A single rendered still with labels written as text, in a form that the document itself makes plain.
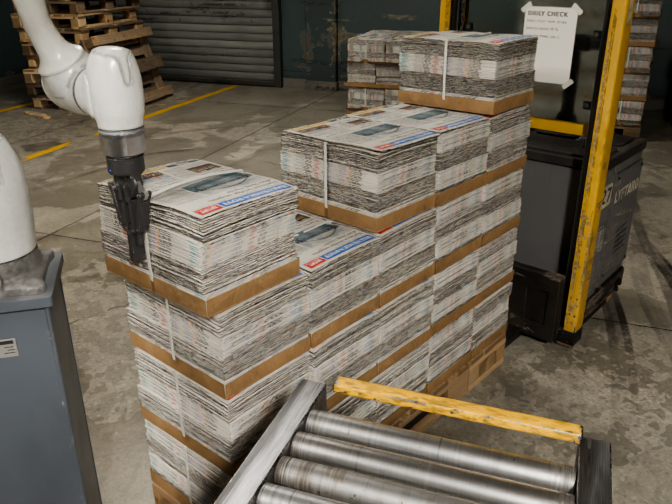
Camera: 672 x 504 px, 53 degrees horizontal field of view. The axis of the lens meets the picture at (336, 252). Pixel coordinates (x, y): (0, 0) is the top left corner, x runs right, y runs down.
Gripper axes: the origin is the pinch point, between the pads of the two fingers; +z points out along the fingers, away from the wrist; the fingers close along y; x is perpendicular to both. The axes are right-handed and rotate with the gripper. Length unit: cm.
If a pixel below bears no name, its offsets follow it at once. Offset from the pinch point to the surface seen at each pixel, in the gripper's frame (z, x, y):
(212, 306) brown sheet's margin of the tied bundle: 10.0, -4.0, -19.5
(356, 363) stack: 50, -54, -18
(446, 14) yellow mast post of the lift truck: -36, -176, 34
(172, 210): -9.5, -3.1, -10.2
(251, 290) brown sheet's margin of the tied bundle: 10.6, -15.1, -19.5
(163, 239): -2.1, -2.7, -6.3
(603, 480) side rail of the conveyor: 16, -13, -100
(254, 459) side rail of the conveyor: 16, 18, -56
